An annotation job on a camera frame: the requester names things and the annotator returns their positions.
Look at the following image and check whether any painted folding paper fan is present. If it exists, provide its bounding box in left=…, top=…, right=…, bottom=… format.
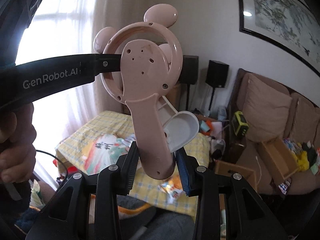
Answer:
left=81, top=134, right=136, bottom=175

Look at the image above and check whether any pink mouse-ear handheld fan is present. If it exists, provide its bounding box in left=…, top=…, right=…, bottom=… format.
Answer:
left=93, top=3, right=200, bottom=181

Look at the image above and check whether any person left hand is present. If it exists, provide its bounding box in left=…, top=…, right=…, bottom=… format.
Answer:
left=1, top=103, right=36, bottom=183

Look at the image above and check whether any orange snack bag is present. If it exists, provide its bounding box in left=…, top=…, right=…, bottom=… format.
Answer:
left=158, top=174, right=185, bottom=204

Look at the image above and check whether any large open cardboard box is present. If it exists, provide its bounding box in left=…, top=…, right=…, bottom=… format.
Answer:
left=214, top=159, right=258, bottom=240

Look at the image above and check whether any yellow checkered tablecloth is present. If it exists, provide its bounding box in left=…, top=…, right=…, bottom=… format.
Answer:
left=56, top=111, right=197, bottom=217

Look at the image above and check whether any grey plush blanket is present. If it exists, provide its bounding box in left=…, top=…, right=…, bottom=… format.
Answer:
left=14, top=196, right=195, bottom=239

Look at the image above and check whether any shallow cardboard tray on sofa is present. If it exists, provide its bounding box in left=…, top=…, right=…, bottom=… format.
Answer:
left=257, top=138, right=298, bottom=186

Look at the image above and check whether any white curtain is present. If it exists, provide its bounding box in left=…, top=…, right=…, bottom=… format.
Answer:
left=15, top=0, right=126, bottom=140

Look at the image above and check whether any brown sofa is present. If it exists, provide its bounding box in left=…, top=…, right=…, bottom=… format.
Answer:
left=227, top=69, right=319, bottom=194

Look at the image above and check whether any brown sofa cushion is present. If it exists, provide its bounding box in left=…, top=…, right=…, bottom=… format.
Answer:
left=242, top=74, right=292, bottom=142

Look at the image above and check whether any black speaker left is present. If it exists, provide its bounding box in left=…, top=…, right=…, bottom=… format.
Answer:
left=178, top=55, right=199, bottom=85

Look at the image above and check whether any black speaker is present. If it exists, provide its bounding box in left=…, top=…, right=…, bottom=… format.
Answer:
left=178, top=55, right=199, bottom=85
left=205, top=60, right=229, bottom=88

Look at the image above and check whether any black speaker right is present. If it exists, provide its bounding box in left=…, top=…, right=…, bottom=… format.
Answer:
left=205, top=60, right=229, bottom=88

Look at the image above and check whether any yellow plastic bag on sofa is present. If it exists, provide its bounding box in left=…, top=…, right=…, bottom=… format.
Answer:
left=293, top=151, right=310, bottom=172

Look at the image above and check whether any framed ink painting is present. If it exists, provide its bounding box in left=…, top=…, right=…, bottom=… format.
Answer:
left=239, top=0, right=319, bottom=73

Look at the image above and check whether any white charging cable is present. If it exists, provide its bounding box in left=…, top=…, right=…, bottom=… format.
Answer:
left=254, top=155, right=263, bottom=185

